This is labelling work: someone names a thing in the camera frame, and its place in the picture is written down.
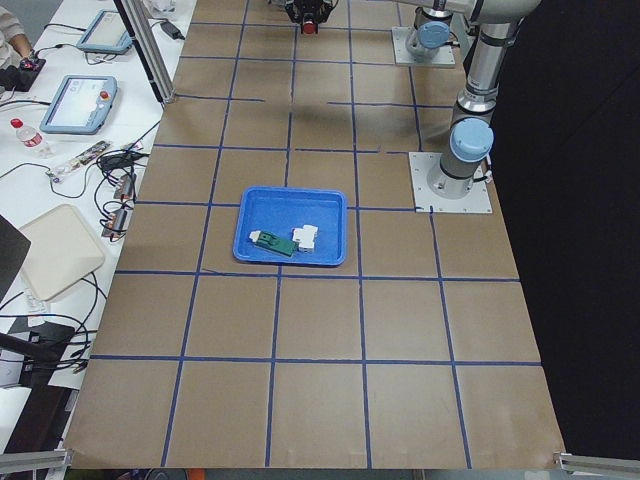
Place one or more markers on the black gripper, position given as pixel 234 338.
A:
pixel 306 10

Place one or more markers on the red emergency stop button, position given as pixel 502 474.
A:
pixel 309 26

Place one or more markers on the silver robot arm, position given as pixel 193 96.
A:
pixel 430 31
pixel 471 137

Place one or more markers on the far teach pendant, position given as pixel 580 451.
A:
pixel 106 34

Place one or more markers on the teach pendant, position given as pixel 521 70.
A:
pixel 81 105
pixel 106 34

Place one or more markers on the blue plastic tray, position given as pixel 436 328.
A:
pixel 282 211

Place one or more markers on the white circuit breaker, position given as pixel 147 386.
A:
pixel 305 237

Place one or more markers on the green and white relay module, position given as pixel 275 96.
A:
pixel 273 243

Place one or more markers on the near teach pendant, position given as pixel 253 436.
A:
pixel 81 105

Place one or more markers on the plastic water bottle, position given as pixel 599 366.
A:
pixel 31 139

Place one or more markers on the beige plastic tray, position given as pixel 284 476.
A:
pixel 63 250

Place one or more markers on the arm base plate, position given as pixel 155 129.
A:
pixel 435 192
pixel 444 58

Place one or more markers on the aluminium frame post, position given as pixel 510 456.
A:
pixel 136 23

